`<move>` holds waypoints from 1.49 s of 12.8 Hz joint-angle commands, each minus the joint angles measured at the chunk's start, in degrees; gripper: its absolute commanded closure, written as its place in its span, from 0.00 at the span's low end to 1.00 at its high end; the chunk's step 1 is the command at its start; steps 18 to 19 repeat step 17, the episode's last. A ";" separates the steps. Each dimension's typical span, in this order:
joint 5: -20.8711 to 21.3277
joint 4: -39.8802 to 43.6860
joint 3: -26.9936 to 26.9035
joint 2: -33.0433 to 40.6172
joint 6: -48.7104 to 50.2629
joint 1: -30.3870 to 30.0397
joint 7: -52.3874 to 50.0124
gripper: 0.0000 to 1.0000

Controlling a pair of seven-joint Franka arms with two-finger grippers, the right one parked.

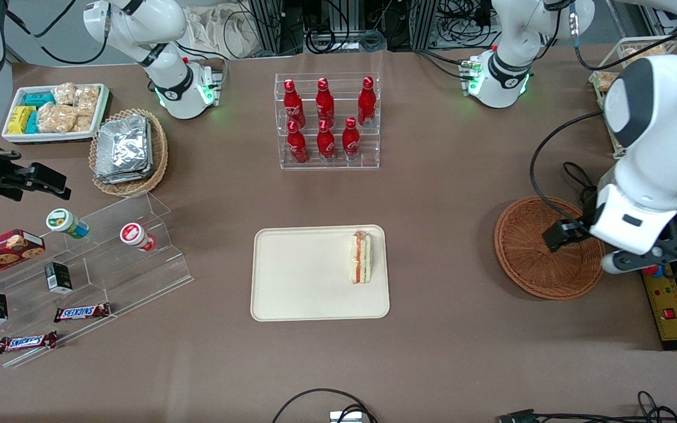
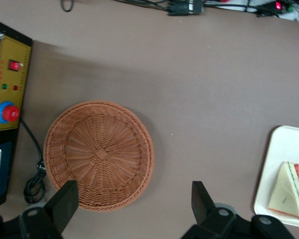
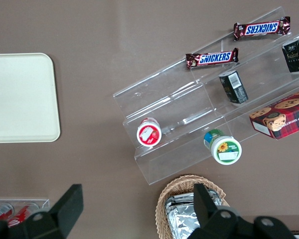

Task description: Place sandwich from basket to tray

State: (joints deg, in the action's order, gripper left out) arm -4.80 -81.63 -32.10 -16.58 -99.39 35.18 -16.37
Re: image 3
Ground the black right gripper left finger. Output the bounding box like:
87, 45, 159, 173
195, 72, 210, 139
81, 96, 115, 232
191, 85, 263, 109
27, 183, 85, 239

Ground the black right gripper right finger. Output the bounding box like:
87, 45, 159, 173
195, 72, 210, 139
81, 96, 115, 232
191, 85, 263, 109
192, 183, 240, 239

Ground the oval light wicker basket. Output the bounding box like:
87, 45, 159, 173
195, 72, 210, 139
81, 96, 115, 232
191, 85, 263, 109
155, 174, 231, 239

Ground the beige rectangular tray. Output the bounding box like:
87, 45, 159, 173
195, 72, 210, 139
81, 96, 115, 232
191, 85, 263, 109
0, 52, 61, 144

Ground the clear acrylic bottle rack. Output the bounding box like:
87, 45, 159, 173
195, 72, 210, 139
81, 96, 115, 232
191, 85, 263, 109
0, 197, 51, 221

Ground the silver foil container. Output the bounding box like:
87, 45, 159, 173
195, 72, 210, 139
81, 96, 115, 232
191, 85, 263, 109
164, 188, 230, 239

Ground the green lid white cup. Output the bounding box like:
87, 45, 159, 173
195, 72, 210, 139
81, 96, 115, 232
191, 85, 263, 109
203, 128, 242, 166

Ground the red lid white cup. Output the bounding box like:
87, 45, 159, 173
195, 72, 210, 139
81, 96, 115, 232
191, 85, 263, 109
136, 117, 162, 148

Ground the clear acrylic stepped stand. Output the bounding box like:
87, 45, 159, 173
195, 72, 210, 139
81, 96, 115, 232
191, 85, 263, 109
112, 5, 299, 186

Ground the red plaid cookie box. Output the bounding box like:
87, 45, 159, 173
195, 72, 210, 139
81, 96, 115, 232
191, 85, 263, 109
249, 87, 299, 140

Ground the small black carton box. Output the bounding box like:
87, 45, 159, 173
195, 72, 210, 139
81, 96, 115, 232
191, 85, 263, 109
281, 37, 299, 74
218, 70, 249, 105

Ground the Snickers chocolate bar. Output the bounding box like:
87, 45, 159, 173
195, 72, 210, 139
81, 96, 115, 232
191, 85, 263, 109
233, 16, 292, 41
184, 47, 240, 70

